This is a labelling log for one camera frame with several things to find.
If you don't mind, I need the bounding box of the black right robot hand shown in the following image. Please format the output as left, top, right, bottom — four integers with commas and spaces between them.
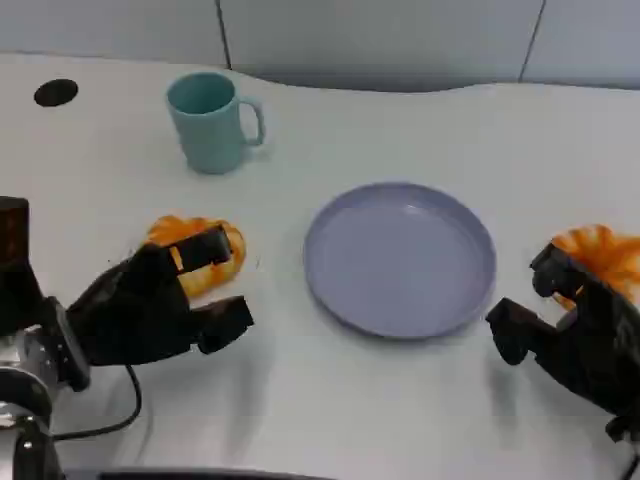
485, 243, 640, 444

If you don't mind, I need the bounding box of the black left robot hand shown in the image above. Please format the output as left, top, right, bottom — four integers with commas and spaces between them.
64, 224, 255, 369

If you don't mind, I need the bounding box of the orange toy bread roll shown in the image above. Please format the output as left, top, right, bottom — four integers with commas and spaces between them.
551, 224, 640, 312
147, 215, 247, 297

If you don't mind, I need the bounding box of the pale green mug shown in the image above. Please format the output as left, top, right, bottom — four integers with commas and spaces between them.
165, 71, 266, 176

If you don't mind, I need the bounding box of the lilac plate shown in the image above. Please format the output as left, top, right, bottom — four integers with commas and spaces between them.
302, 182, 498, 342

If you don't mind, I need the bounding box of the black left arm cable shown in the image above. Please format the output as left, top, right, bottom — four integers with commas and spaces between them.
51, 363, 143, 442

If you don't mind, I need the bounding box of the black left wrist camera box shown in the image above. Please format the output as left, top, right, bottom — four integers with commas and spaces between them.
0, 196, 49, 336

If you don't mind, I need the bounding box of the black table cable grommet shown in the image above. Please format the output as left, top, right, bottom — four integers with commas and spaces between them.
33, 78, 80, 108

